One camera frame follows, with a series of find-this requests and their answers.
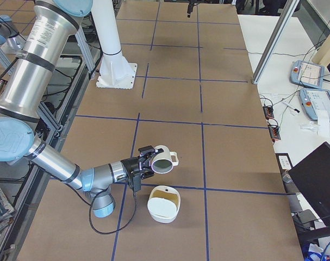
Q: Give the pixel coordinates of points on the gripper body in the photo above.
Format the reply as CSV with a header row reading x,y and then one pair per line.
x,y
129,165

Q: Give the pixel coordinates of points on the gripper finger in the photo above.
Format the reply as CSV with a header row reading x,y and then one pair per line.
x,y
145,155
189,10
146,172

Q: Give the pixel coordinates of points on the white ribbed mug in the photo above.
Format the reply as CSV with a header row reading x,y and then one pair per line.
x,y
164,161

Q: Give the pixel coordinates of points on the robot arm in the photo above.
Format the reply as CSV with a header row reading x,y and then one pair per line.
x,y
19,102

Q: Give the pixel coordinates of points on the cream waste bin with lid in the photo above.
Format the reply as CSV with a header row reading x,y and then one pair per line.
x,y
164,204

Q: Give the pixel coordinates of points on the orange black connector box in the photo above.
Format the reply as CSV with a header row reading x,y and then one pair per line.
x,y
268,111

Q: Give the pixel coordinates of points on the far teach pendant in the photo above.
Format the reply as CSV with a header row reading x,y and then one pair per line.
x,y
307,74

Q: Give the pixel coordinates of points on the teach pendant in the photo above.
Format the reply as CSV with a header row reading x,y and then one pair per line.
x,y
307,74
313,100

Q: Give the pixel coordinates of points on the black marker pen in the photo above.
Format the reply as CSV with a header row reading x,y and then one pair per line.
x,y
290,106

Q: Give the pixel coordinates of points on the near teach pendant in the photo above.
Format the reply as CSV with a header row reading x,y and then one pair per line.
x,y
313,100

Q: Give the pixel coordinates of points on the black monitor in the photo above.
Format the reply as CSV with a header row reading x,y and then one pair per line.
x,y
312,178

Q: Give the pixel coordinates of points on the white paper slip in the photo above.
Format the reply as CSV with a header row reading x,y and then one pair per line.
x,y
323,123

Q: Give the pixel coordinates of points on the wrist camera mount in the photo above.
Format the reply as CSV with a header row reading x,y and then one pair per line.
x,y
134,182

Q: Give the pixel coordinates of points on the white camera pole with base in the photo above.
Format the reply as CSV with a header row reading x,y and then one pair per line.
x,y
115,71

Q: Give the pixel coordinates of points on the aluminium frame post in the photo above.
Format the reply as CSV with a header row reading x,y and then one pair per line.
x,y
281,24

